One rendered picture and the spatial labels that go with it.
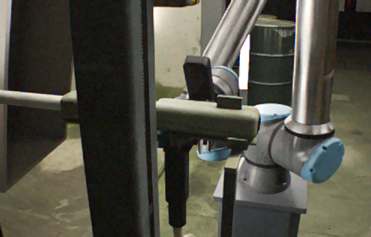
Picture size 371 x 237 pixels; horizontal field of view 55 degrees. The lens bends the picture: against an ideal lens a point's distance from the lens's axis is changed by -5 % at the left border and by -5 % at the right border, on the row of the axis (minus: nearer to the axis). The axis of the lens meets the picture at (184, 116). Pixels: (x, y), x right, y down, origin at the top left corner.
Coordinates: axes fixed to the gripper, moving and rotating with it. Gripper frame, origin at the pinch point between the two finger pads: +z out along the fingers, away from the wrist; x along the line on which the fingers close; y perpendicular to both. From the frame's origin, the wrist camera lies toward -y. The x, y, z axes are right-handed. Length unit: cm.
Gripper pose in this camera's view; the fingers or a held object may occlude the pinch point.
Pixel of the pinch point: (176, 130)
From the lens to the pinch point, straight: 58.2
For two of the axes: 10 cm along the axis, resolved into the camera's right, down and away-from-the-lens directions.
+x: -9.6, -1.0, 2.7
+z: -2.8, 3.4, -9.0
